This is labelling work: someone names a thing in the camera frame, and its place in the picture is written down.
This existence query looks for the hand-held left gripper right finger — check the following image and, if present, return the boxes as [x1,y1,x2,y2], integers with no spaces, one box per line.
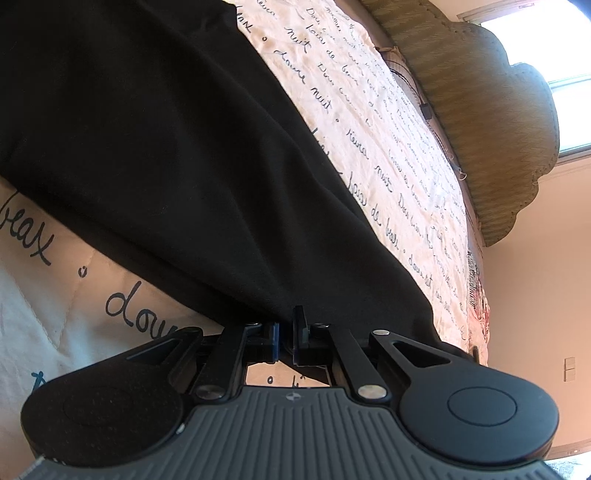
[292,305,468,405]

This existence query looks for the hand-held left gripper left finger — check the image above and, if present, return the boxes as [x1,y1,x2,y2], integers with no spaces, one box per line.
[124,320,281,402]

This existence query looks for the black pants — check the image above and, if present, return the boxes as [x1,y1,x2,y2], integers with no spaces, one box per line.
[0,0,462,370]

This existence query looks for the white script-printed quilt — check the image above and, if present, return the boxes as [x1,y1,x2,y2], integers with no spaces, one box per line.
[0,0,486,464]

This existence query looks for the floral patterned cloth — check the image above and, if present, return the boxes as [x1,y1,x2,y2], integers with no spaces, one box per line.
[464,249,491,365]

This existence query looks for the olive padded headboard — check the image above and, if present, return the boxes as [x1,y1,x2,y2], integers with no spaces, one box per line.
[360,0,561,248]

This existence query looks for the window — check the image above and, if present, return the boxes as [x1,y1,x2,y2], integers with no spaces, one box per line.
[462,0,591,162]

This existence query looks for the black charger cable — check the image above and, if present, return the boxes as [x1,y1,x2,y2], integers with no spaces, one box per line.
[389,67,468,182]

